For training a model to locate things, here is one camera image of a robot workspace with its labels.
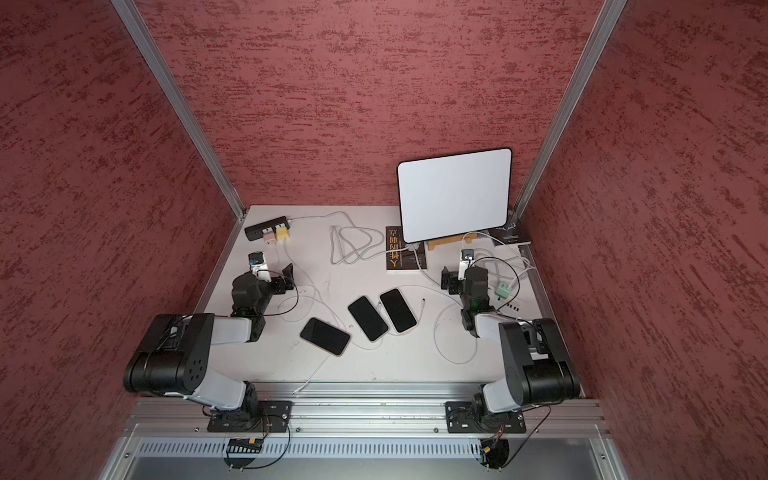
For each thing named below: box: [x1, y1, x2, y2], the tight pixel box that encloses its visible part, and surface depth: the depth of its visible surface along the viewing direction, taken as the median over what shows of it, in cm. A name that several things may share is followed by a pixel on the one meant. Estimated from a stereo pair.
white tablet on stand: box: [397, 148, 512, 243], surface depth 103 cm
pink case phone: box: [347, 295, 389, 342], surface depth 91 cm
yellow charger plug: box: [276, 227, 289, 241], surface depth 114 cm
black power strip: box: [244, 216, 290, 241], surface depth 113 cm
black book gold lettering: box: [386, 226, 427, 270], surface depth 108 cm
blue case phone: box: [378, 287, 419, 334], surface depth 94 cm
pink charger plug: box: [263, 232, 277, 245], surface depth 112 cm
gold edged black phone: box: [300, 317, 351, 356], surface depth 89 cm
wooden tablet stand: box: [428, 233, 479, 251], surface depth 108 cm
